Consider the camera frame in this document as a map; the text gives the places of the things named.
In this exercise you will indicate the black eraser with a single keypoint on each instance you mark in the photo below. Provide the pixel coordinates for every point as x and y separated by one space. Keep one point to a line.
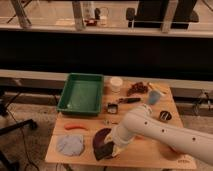
104 151

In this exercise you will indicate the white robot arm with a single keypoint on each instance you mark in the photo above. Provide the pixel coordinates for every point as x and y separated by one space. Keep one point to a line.
138 121

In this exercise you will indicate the purple bowl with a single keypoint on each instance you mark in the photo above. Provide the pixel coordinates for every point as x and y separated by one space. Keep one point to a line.
99 138

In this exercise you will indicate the white cup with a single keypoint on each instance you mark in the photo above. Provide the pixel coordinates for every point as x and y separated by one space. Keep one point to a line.
115 84

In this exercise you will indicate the small black square container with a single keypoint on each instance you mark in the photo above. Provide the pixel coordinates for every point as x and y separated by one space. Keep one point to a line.
112 108

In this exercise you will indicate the green plastic tray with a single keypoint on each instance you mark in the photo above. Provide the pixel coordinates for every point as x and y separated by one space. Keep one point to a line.
82 95

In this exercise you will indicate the brown dried chili bunch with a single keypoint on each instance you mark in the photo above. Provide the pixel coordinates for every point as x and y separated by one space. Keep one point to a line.
138 87

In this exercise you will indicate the metal spoon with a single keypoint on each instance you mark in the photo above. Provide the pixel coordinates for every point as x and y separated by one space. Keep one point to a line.
107 122

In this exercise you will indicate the light blue cup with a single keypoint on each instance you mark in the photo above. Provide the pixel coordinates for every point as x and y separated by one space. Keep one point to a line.
154 97

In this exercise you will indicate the wooden stick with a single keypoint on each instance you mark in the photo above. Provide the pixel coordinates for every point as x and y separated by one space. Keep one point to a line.
153 86

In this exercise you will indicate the orange carrot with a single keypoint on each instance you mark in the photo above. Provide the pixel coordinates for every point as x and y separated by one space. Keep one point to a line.
73 126

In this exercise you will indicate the blue cloth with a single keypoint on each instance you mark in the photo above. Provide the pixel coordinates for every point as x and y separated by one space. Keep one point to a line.
70 145

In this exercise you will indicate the black office chair base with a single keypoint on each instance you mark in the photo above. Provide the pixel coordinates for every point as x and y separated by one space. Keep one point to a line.
31 123

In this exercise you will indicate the black chair in background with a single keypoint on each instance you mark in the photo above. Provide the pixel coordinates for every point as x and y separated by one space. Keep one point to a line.
150 14

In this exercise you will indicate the black handled brush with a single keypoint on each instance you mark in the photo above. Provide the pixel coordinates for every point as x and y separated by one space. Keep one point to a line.
128 100

